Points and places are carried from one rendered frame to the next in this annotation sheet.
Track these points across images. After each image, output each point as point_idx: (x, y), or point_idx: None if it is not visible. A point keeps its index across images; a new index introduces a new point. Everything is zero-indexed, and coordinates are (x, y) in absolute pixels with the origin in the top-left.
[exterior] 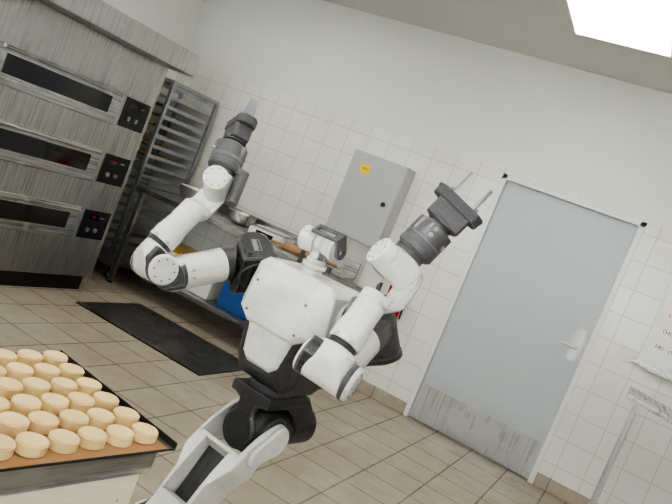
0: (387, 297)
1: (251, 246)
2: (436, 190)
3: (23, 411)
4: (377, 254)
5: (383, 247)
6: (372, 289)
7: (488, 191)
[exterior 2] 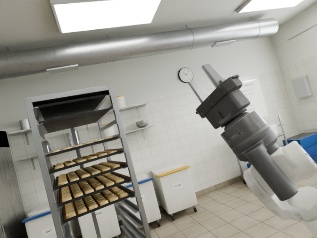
0: (281, 205)
1: None
2: (242, 84)
3: None
4: (310, 157)
5: (303, 148)
6: (312, 188)
7: (196, 81)
